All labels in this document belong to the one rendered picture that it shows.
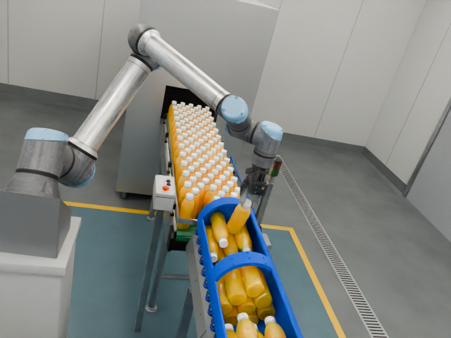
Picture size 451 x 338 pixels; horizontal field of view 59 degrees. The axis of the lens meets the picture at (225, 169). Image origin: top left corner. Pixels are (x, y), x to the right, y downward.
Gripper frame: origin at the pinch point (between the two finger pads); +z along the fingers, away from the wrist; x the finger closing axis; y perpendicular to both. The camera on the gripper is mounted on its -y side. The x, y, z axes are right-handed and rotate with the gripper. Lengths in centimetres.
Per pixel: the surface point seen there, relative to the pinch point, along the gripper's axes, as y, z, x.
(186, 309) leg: -17, 81, -8
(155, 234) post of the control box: -45, 54, -30
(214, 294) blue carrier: 32.9, 20.3, -14.5
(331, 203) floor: -242, 130, 200
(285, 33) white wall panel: -428, -33, 146
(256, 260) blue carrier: 26.3, 8.8, 0.0
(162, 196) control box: -37, 24, -31
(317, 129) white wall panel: -426, 98, 245
